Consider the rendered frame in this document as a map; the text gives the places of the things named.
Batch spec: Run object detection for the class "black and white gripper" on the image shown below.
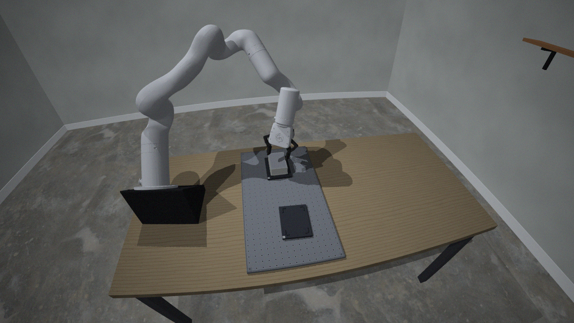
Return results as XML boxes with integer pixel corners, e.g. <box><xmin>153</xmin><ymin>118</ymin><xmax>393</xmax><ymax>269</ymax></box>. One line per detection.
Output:
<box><xmin>263</xmin><ymin>122</ymin><xmax>298</xmax><ymax>161</ymax></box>

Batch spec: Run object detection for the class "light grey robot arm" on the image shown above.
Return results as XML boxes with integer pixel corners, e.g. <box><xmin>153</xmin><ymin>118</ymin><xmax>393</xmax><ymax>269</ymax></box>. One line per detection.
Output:
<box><xmin>134</xmin><ymin>25</ymin><xmax>303</xmax><ymax>190</ymax></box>

